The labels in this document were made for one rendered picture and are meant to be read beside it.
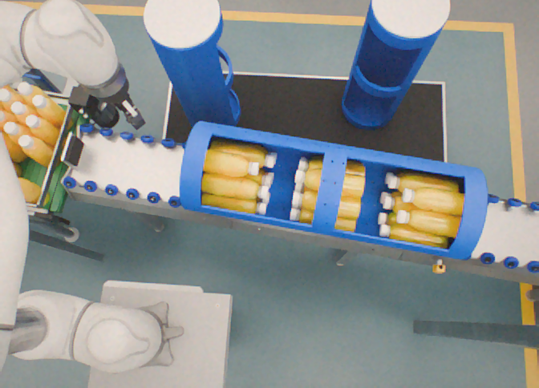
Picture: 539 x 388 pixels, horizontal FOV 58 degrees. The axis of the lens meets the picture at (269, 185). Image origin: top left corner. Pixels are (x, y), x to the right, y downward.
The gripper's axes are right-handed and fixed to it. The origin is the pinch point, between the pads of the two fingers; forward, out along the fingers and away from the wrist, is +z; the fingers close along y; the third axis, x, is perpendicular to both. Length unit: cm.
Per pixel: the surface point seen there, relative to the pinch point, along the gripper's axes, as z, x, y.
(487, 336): 59, -40, -106
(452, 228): 35, -49, -72
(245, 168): 31.3, -15.7, -18.2
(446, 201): 31, -52, -65
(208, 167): 31.5, -8.0, -10.6
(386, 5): 46, -96, -2
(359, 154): 29, -43, -38
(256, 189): 35.5, -14.5, -24.3
